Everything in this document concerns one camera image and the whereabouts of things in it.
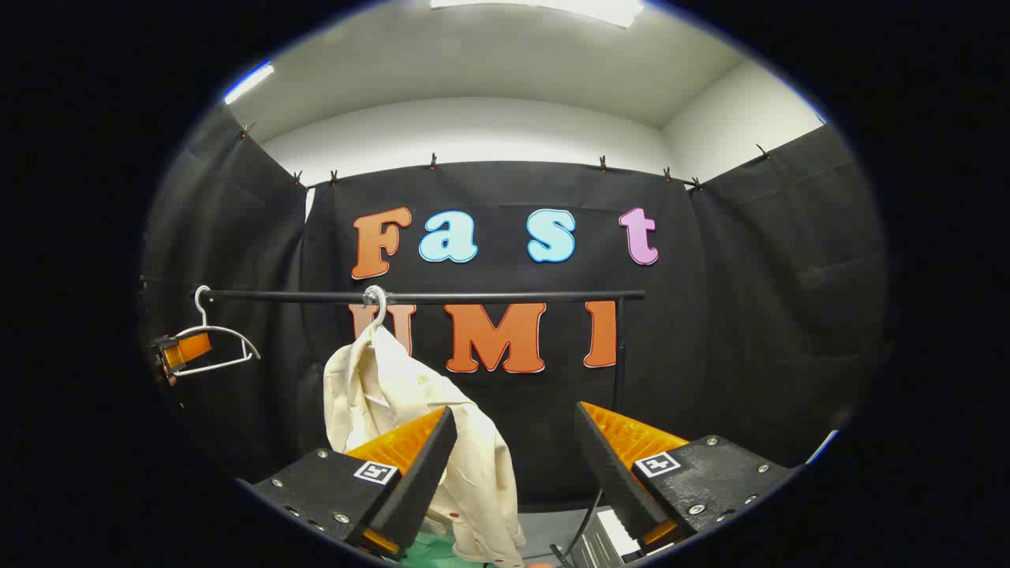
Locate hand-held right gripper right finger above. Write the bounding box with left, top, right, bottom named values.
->
left=574, top=401, right=794, bottom=557

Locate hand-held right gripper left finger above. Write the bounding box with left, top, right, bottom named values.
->
left=251, top=406, right=458, bottom=561

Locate green laundry hamper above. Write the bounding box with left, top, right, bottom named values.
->
left=398, top=530, right=484, bottom=567

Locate cream shirt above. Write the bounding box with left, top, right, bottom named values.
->
left=322, top=323, right=528, bottom=567

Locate white plastic hanger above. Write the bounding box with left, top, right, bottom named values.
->
left=172, top=286, right=261, bottom=377
left=361, top=285, right=390, bottom=338

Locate white ribbed panel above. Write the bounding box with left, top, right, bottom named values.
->
left=570, top=509, right=644, bottom=566

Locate black backdrop cloth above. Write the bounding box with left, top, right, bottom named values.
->
left=140, top=106, right=888, bottom=506

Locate small ceiling light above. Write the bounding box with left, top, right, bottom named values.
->
left=223, top=63, right=275, bottom=106

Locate row of black clips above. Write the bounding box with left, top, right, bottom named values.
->
left=241, top=121, right=774, bottom=194

